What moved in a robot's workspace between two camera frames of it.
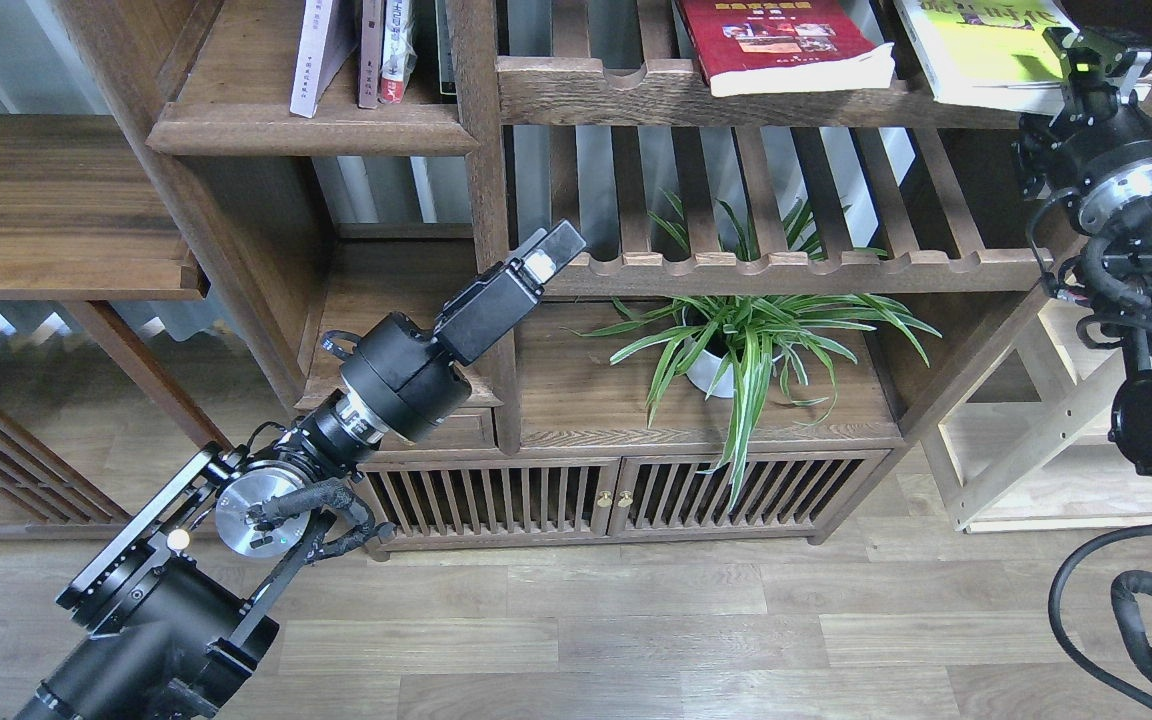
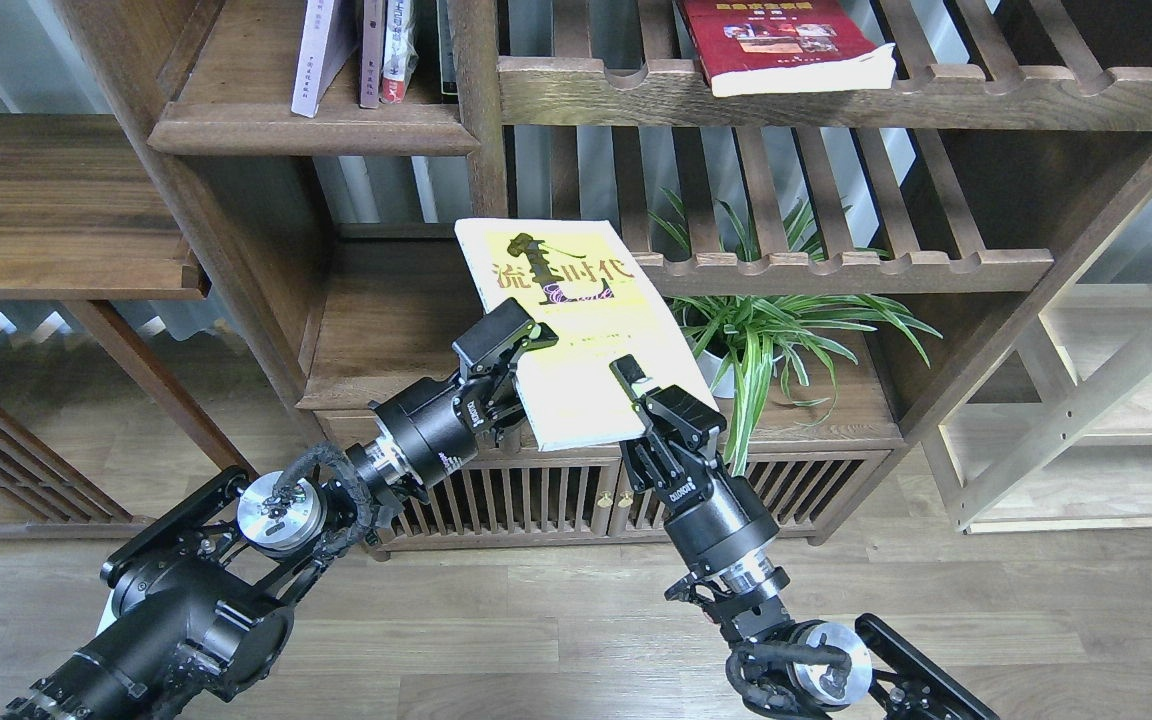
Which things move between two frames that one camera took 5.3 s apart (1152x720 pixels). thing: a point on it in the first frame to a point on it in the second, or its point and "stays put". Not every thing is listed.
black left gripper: (407, 379) to (431, 427)
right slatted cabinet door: (776, 493) stays put
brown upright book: (370, 54) stays put
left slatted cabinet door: (496, 497) stays put
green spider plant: (795, 335) stays put
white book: (330, 34) stays put
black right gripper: (1099, 150) to (713, 518)
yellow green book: (993, 54) to (580, 279)
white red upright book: (399, 55) stays put
